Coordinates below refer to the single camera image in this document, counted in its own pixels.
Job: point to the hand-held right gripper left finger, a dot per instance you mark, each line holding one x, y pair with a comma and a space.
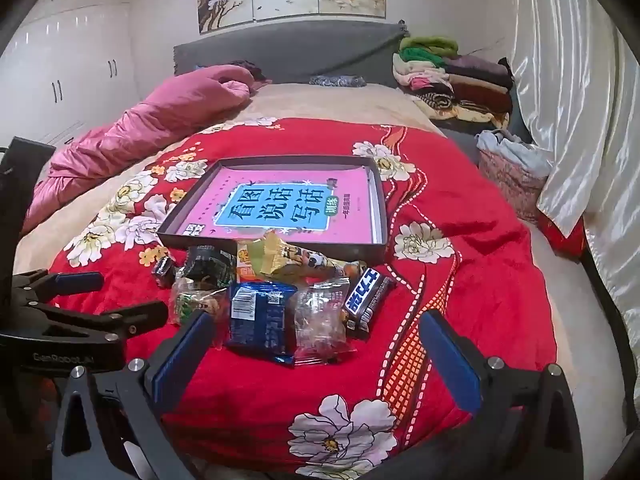
182, 360

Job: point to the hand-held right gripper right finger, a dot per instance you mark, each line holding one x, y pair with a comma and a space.
450, 360

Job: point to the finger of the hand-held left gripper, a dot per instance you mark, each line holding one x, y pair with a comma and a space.
135, 317
75, 282

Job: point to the small black candy packet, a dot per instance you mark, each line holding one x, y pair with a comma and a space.
163, 271

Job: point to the clear green-printed pastry packet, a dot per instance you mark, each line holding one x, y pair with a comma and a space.
192, 302

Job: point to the blue snack packet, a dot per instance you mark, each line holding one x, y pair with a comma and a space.
260, 325

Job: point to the dark green snack packet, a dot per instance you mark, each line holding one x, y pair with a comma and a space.
207, 265

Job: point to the black chocolate bar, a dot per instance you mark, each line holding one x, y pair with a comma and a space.
367, 300

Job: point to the orange rice cracker packet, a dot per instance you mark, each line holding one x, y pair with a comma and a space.
245, 265

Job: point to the clear plastic snack packet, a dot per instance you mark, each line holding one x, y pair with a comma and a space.
320, 330

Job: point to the long yellow cartoon snack packet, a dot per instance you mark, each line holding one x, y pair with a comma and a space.
280, 260

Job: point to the grey shallow box tray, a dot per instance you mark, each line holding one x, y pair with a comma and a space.
378, 210

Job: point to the red floral blanket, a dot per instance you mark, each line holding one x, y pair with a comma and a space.
450, 240

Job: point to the pink quilt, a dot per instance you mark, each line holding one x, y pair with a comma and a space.
150, 120

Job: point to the white wardrobe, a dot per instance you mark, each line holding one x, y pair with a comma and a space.
75, 60

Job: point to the red cloth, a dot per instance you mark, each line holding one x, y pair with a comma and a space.
565, 237

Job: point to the pink book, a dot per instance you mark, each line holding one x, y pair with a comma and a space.
240, 185

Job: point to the pink floral fabric bag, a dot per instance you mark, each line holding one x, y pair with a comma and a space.
510, 190

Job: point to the pale grey cloth bundle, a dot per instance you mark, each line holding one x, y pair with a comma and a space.
515, 152

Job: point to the dark cloth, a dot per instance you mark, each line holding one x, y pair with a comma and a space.
255, 71

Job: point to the stack of folded clothes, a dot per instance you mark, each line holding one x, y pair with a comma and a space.
460, 85

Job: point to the beige bed sheet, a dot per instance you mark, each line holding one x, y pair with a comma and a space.
325, 102

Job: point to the white satin curtain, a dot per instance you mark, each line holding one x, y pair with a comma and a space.
575, 85

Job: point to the dark patterned cushion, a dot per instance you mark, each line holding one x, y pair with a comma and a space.
335, 80

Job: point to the grey upholstered bed frame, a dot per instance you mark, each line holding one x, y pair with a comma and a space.
300, 50

